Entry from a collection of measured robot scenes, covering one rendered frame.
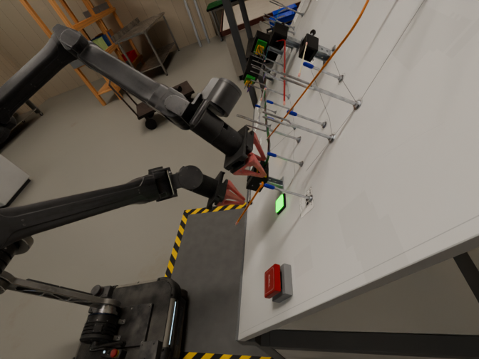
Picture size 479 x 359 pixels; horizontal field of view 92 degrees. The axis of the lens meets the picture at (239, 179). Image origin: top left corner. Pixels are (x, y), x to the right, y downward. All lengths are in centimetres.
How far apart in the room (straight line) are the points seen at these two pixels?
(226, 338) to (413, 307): 114
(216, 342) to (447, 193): 157
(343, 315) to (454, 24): 67
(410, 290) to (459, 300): 10
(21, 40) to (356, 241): 998
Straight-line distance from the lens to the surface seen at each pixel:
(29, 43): 997
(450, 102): 33
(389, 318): 80
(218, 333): 172
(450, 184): 29
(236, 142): 51
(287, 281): 47
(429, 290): 85
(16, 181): 495
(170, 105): 52
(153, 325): 166
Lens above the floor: 157
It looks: 43 degrees down
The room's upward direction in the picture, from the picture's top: 24 degrees counter-clockwise
